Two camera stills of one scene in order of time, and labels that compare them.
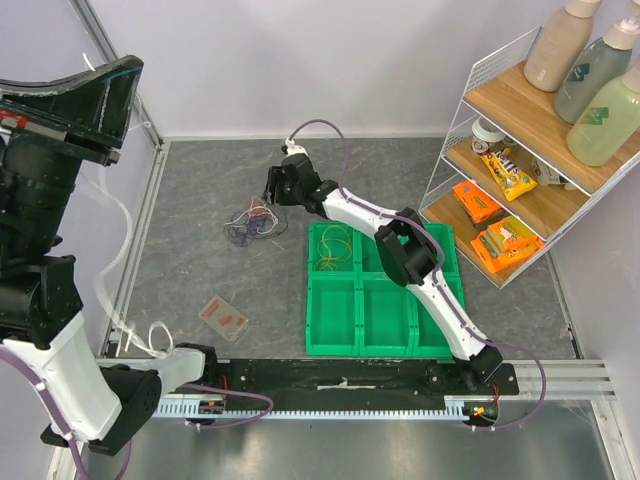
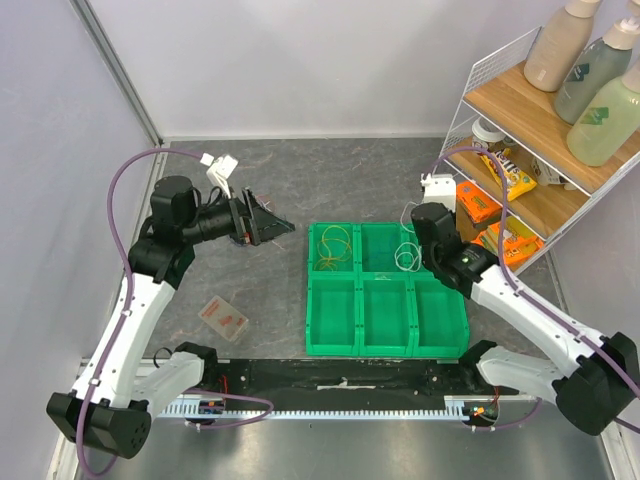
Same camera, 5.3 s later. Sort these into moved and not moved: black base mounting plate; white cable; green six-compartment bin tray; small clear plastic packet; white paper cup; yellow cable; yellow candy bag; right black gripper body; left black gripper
Moved: right black gripper body; left black gripper; white cable
Not moved: yellow cable; black base mounting plate; white paper cup; yellow candy bag; green six-compartment bin tray; small clear plastic packet
